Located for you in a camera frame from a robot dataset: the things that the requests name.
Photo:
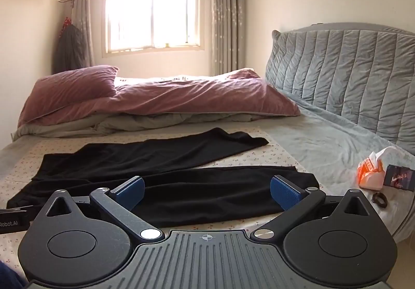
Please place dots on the black pants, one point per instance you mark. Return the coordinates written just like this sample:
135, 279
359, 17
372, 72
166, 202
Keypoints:
194, 185

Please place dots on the orange and white plastic bag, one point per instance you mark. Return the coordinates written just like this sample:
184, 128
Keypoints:
373, 175

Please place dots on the grey-green quilt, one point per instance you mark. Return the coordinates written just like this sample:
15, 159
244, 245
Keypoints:
129, 124

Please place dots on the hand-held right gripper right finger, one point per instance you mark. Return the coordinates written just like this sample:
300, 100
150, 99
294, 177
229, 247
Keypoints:
282, 192

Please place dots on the blue clothing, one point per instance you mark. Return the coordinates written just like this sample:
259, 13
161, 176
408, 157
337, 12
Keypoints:
8, 276

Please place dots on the grey quilted headboard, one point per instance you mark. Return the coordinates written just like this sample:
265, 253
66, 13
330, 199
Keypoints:
350, 74

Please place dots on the pink velvet pillow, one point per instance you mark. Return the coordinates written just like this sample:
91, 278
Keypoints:
71, 84

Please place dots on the pink duvet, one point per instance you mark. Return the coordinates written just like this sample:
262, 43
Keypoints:
194, 94

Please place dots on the dark printed small box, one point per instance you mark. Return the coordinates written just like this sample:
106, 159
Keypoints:
400, 177

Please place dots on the dark hanging coat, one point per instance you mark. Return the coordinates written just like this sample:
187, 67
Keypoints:
69, 48

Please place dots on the window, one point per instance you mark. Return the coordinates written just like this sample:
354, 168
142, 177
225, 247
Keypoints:
152, 10

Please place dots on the cherry print cloth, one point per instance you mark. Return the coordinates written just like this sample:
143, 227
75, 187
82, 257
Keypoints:
259, 154

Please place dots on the red hanging ornament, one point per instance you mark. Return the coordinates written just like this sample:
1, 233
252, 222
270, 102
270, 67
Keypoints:
67, 21

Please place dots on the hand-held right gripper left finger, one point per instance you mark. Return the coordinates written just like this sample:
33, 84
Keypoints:
133, 191

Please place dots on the grey patterned curtain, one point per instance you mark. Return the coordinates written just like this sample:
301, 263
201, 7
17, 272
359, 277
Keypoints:
82, 0
228, 16

